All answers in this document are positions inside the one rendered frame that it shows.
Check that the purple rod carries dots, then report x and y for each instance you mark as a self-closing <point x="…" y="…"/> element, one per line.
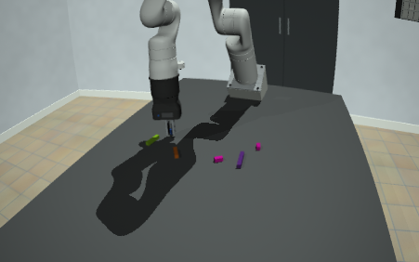
<point x="239" y="163"/>

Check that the lime green rod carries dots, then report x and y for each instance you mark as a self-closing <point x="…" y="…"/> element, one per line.
<point x="151" y="140"/>

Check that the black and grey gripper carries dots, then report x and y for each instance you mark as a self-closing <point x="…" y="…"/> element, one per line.
<point x="164" y="91"/>

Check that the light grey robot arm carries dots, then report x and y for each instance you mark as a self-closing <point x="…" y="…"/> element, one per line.
<point x="227" y="21"/>

